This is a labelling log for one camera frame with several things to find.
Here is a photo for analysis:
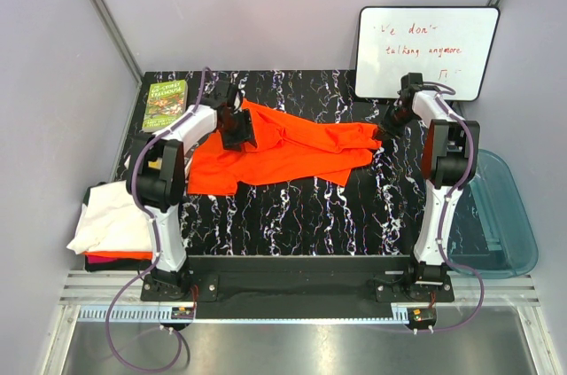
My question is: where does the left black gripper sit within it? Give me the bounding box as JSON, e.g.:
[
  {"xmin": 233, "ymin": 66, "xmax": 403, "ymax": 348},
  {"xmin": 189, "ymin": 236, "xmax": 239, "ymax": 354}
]
[{"xmin": 219, "ymin": 109, "xmax": 256, "ymax": 152}]

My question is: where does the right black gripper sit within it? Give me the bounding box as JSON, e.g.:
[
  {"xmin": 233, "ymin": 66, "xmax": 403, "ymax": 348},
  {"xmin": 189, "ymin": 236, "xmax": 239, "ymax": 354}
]
[{"xmin": 372, "ymin": 102, "xmax": 417, "ymax": 143}]

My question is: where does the orange t shirt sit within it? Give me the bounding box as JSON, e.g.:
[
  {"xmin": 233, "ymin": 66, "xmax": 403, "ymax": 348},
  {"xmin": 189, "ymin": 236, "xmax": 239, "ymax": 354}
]
[
  {"xmin": 187, "ymin": 100, "xmax": 382, "ymax": 196},
  {"xmin": 84, "ymin": 251, "xmax": 153, "ymax": 261}
]

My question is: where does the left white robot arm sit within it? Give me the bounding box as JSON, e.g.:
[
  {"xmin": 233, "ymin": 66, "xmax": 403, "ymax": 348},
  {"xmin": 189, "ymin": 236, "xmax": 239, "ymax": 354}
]
[{"xmin": 126, "ymin": 81, "xmax": 256, "ymax": 301}]

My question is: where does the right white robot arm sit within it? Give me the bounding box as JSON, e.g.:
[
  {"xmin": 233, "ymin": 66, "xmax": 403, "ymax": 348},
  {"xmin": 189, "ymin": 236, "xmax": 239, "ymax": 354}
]
[{"xmin": 377, "ymin": 73, "xmax": 480, "ymax": 301}]

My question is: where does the yellow small book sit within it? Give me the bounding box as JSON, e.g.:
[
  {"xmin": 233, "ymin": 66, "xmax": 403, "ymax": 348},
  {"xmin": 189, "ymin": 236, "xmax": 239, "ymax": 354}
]
[{"xmin": 184, "ymin": 158, "xmax": 192, "ymax": 178}]

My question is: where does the green treehouse book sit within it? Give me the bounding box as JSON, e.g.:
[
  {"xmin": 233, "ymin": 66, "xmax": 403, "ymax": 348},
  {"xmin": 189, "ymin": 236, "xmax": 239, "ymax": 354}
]
[{"xmin": 142, "ymin": 80, "xmax": 188, "ymax": 133}]

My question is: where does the white dry erase board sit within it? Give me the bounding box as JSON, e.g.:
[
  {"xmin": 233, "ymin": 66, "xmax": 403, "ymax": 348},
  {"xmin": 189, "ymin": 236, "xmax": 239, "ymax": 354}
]
[{"xmin": 354, "ymin": 7, "xmax": 500, "ymax": 102}]

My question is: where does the black marbled table mat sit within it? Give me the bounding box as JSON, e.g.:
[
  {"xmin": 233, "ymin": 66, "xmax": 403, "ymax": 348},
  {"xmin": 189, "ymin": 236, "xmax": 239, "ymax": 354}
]
[{"xmin": 113, "ymin": 68, "xmax": 471, "ymax": 257}]

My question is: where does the teal plastic bin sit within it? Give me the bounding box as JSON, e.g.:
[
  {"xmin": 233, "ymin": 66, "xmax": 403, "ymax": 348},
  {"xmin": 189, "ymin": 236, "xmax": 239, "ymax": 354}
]
[{"xmin": 447, "ymin": 150, "xmax": 539, "ymax": 279}]

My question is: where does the white folded t shirt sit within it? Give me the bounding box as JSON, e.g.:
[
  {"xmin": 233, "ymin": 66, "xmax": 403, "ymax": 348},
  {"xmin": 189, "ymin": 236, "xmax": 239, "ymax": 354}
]
[{"xmin": 66, "ymin": 181, "xmax": 152, "ymax": 255}]

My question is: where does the orange folded t shirt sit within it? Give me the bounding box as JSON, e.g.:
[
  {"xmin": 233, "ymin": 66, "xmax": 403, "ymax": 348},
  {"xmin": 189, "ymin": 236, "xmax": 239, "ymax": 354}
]
[{"xmin": 84, "ymin": 251, "xmax": 153, "ymax": 261}]

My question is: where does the dark folded t shirt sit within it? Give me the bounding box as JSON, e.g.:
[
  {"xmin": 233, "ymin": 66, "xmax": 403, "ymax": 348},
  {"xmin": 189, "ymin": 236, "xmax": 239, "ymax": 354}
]
[{"xmin": 84, "ymin": 256, "xmax": 151, "ymax": 272}]

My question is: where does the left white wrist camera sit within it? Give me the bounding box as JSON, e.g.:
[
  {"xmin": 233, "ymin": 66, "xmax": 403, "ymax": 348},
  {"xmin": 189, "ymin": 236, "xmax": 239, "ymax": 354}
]
[{"xmin": 233, "ymin": 90, "xmax": 244, "ymax": 112}]

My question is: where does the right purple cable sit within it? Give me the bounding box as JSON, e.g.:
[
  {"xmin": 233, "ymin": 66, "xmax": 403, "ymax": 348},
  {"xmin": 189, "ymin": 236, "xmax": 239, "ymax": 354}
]
[{"xmin": 420, "ymin": 82, "xmax": 485, "ymax": 336}]

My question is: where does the purple cable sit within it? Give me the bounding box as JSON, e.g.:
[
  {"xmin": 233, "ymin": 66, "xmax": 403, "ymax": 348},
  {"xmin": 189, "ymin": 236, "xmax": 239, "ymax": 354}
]
[
  {"xmin": 420, "ymin": 82, "xmax": 485, "ymax": 336},
  {"xmin": 104, "ymin": 66, "xmax": 212, "ymax": 371}
]

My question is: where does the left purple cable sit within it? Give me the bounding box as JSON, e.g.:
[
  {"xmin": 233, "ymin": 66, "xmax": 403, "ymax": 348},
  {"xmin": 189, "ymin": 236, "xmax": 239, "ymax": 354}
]
[{"xmin": 104, "ymin": 66, "xmax": 212, "ymax": 371}]

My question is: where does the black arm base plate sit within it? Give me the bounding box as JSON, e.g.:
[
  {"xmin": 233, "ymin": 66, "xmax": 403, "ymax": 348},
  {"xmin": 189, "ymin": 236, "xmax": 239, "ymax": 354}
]
[{"xmin": 141, "ymin": 255, "xmax": 454, "ymax": 303}]

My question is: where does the grey cable duct rail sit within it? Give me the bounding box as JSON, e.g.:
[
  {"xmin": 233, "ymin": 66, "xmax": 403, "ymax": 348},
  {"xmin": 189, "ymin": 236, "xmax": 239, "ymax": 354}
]
[{"xmin": 78, "ymin": 305, "xmax": 196, "ymax": 324}]

